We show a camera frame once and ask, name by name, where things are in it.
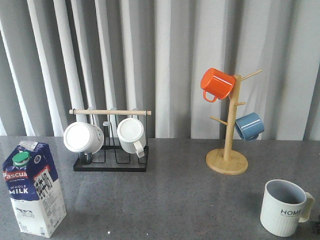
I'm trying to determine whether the wooden mug tree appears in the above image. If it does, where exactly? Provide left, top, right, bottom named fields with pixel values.
left=205, top=69, right=262, bottom=175

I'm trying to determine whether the blue white milk carton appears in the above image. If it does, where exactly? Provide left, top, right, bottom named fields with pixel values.
left=2, top=140, right=67, bottom=238

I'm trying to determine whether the white ribbed mug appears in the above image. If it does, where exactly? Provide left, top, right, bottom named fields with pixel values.
left=117, top=118, right=146, bottom=158

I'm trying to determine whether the black wire mug rack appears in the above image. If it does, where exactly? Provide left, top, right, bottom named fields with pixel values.
left=69, top=108, right=152, bottom=172

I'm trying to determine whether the orange mug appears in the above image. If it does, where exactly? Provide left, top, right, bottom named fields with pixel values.
left=200, top=68, right=236, bottom=103

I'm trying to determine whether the blue mug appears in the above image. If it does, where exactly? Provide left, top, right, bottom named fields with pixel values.
left=235, top=112, right=265, bottom=141

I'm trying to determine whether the white round smiley mug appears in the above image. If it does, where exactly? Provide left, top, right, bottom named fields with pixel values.
left=63, top=122, right=105, bottom=154

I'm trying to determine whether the cream HOME mug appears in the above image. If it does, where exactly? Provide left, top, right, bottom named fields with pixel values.
left=260, top=179, right=315, bottom=237

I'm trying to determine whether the grey white curtain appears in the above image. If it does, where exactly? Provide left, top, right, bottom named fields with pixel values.
left=0, top=0, right=320, bottom=141

